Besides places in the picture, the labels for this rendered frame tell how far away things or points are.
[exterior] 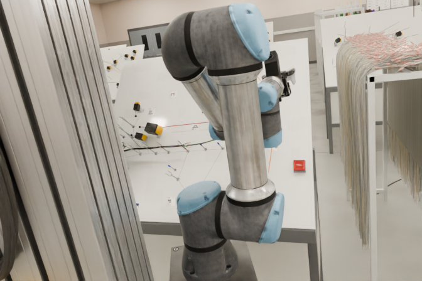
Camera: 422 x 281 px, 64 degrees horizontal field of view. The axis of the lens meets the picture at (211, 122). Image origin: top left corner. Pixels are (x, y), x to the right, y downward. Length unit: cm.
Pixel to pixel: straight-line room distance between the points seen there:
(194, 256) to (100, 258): 43
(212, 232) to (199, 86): 35
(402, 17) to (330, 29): 86
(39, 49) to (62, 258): 26
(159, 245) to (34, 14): 162
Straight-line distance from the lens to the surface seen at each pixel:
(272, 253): 173
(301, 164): 162
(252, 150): 72
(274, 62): 113
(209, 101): 87
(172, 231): 177
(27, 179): 46
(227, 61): 66
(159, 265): 200
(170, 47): 71
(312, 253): 170
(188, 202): 81
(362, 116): 187
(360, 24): 486
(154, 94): 207
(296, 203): 161
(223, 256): 90
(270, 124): 97
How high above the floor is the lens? 177
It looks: 16 degrees down
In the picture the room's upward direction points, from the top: 9 degrees counter-clockwise
